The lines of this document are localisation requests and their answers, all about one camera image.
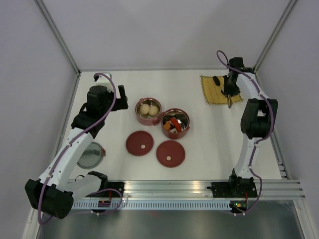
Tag round bun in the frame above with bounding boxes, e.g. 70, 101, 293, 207
148, 105, 159, 116
140, 104, 150, 115

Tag red salmon nigiri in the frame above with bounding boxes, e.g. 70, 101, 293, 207
170, 118, 182, 132

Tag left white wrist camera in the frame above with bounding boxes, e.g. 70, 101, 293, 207
93, 72, 112, 89

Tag red lid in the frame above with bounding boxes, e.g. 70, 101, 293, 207
156, 140, 186, 168
126, 130, 154, 156

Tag red steel bowl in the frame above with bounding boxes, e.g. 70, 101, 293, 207
159, 108, 190, 139
135, 98, 162, 126

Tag white slotted cable duct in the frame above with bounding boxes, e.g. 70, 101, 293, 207
72, 200, 231, 211

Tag metal tongs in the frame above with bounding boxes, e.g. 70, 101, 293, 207
227, 95, 233, 109

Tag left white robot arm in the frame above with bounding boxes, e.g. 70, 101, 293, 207
25, 85, 129, 219

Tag yellow bamboo mat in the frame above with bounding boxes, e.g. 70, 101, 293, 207
199, 74, 244, 107

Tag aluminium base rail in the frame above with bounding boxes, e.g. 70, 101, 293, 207
120, 179, 306, 200

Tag aluminium frame post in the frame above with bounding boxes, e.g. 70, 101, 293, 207
253, 0, 299, 72
34, 0, 81, 75

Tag orange shrimp sushi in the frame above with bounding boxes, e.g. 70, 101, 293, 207
163, 121, 171, 131

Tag grey transparent lid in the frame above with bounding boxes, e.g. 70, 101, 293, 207
77, 142, 106, 169

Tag left aluminium frame post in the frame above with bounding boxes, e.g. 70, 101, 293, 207
34, 0, 81, 75

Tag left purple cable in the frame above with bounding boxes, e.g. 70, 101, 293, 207
37, 72, 117, 225

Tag right aluminium frame post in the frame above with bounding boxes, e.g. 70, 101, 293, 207
253, 0, 299, 72

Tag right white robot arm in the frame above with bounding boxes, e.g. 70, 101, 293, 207
221, 57, 278, 197

